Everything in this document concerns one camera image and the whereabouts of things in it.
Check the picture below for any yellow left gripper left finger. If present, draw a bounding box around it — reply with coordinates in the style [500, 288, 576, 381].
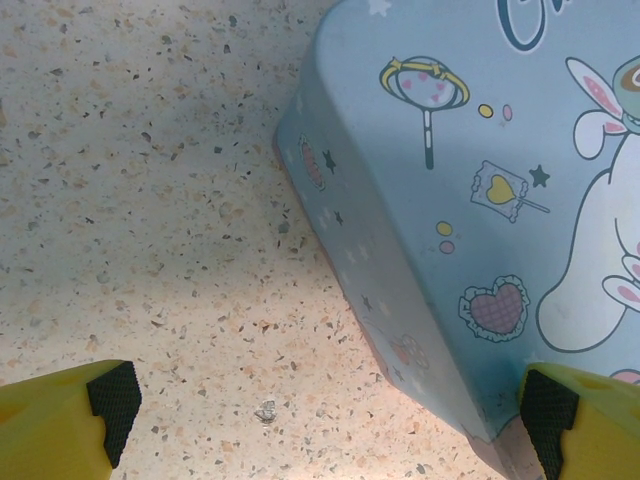
[0, 358, 144, 480]

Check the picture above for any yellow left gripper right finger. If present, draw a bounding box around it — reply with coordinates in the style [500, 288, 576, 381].
[516, 361, 640, 480]

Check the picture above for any clear plastic bag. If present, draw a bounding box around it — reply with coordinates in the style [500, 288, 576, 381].
[272, 0, 640, 480]

